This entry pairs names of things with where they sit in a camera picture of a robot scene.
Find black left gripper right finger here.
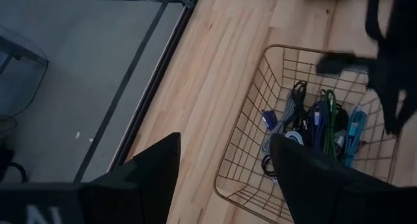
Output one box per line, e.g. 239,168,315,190
269,133,417,224

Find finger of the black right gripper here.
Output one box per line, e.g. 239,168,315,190
369,83,404,136
405,86,417,121

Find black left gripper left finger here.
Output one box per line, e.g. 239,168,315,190
0,132,182,224

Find teal braided USB-C cable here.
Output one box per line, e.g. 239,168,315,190
343,105,369,169

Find green braided USB-C cable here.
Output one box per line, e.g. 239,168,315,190
320,89,339,159

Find pale blue USB-C cable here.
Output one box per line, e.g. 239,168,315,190
284,130,304,146

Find black USB-C cable red tie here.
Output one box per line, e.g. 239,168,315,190
259,153,278,178

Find purple braided USB-C cable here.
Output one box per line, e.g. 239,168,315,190
308,100,328,152
261,109,278,131

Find gold wire basket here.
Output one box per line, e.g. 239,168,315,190
213,44,401,224

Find black white zigzag USB-C cable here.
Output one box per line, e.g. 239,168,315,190
261,95,297,155

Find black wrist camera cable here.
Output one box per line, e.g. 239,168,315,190
364,0,383,43

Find coiled black cable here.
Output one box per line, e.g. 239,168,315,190
0,145,29,183

